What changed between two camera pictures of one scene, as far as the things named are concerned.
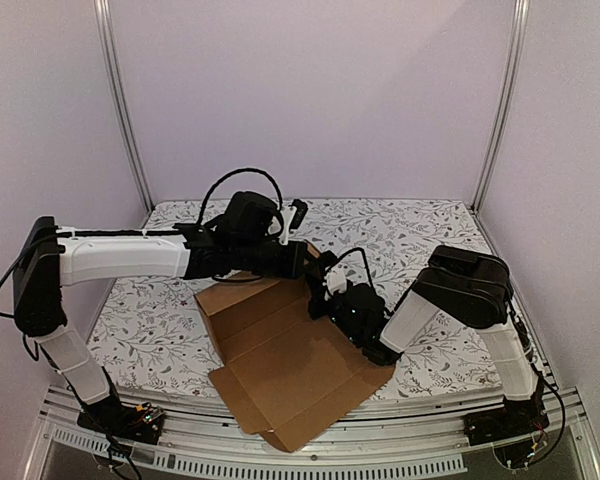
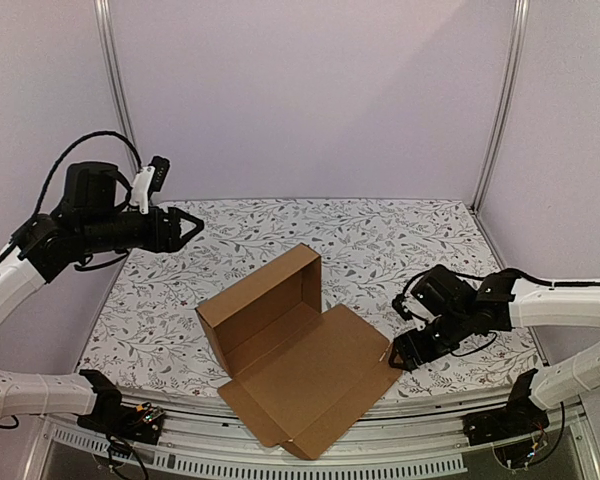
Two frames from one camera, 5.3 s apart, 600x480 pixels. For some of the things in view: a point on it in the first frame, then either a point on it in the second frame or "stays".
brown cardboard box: (287, 371) stays
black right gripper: (321, 298) -> (413, 350)
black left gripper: (292, 270) -> (160, 239)
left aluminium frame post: (104, 28) stays
